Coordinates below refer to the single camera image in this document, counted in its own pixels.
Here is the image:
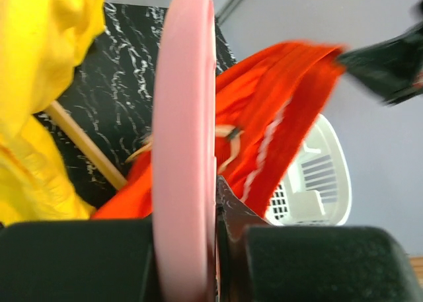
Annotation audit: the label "white laundry basket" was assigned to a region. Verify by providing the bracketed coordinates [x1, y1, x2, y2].
[265, 114, 352, 226]

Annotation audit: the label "pink plastic hanger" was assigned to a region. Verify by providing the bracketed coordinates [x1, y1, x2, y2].
[152, 0, 216, 301]

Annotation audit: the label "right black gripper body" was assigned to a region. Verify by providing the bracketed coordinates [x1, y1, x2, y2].
[336, 19, 422, 105]

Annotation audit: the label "orange shorts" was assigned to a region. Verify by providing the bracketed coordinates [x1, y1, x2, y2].
[92, 40, 346, 220]

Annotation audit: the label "yellow shorts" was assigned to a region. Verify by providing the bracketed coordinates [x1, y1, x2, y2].
[1, 0, 105, 225]

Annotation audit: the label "wooden clothes rack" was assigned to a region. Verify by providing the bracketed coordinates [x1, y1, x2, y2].
[45, 100, 127, 190]

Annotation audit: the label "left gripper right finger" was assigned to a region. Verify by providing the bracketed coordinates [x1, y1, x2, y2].
[216, 177, 422, 301]

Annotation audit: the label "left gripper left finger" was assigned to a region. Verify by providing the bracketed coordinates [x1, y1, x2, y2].
[1, 219, 159, 301]

